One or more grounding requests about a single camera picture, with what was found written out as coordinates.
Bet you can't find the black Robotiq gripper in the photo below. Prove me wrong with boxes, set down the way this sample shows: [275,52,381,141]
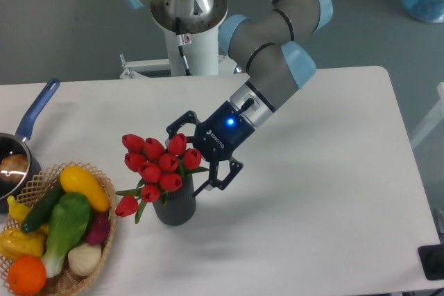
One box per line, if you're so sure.
[165,101,257,199]

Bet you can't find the red tulip bouquet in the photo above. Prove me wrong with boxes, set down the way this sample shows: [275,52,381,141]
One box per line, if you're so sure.
[115,133,208,223]

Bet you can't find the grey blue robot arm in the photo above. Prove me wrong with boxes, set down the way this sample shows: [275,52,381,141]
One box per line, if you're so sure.
[126,0,333,190]

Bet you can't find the dark grey ribbed vase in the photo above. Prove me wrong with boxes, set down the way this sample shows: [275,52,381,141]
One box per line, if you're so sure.
[153,175,196,226]

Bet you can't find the yellow squash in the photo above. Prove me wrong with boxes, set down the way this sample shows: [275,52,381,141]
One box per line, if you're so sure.
[60,165,110,213]

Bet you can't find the green bok choy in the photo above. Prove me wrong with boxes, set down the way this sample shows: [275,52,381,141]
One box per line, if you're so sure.
[41,192,92,279]

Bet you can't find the woven wicker basket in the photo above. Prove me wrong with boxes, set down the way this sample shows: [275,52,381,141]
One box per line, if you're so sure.
[0,161,118,296]

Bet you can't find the white garlic bulb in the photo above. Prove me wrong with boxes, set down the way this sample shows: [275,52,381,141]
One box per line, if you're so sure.
[68,243,101,277]

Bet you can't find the green cucumber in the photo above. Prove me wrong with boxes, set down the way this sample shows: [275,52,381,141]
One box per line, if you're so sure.
[21,182,65,233]

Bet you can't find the brown bread roll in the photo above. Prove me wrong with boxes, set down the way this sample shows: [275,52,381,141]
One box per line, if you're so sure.
[1,154,28,184]

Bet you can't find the yellow banana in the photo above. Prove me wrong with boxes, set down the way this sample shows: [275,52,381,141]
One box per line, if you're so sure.
[7,195,31,224]

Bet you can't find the yellow bell pepper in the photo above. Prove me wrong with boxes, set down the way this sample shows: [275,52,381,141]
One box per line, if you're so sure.
[1,227,46,261]

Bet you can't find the orange fruit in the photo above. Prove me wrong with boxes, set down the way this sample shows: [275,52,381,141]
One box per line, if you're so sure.
[7,255,46,295]

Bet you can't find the black device at edge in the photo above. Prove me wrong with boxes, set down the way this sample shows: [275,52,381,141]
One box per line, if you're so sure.
[418,244,444,281]

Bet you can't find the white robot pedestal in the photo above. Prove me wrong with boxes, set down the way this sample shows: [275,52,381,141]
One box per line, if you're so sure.
[120,0,240,79]

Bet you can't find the blue handled saucepan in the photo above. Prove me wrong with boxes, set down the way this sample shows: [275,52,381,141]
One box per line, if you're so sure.
[1,78,60,214]

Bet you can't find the white frame at right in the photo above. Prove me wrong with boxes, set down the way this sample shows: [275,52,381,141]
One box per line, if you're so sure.
[410,82,443,150]

